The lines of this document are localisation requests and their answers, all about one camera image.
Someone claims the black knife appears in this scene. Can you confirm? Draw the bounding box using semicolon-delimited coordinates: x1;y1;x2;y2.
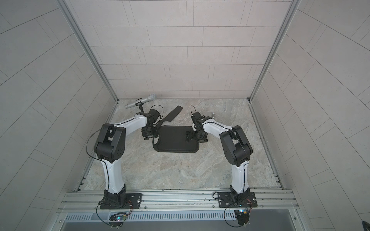
155;105;183;128

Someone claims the black cutting board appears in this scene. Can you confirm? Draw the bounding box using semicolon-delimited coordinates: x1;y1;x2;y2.
152;126;199;153

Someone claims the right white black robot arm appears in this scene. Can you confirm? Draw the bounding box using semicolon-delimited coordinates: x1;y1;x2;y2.
188;112;257;208

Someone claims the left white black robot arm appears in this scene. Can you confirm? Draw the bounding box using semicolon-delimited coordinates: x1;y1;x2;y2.
93;109;161;209

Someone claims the right circuit board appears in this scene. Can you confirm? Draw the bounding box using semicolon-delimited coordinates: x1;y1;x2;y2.
234;210;250;226

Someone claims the left green circuit board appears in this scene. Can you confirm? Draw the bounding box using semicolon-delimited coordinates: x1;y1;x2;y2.
109;212;128;226

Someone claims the silver microphone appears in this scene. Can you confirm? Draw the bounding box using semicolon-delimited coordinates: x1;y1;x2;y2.
125;93;157;109

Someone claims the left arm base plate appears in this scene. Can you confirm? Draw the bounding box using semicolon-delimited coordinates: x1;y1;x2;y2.
99;192;143;210

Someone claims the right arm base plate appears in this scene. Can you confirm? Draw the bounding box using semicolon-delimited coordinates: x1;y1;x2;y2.
213;191;258;208

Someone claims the white slotted cable duct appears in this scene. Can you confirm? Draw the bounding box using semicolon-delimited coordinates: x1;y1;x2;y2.
65;210;236;222

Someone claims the aluminium rail frame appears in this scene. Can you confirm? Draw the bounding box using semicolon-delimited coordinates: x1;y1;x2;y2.
56;187;300;214

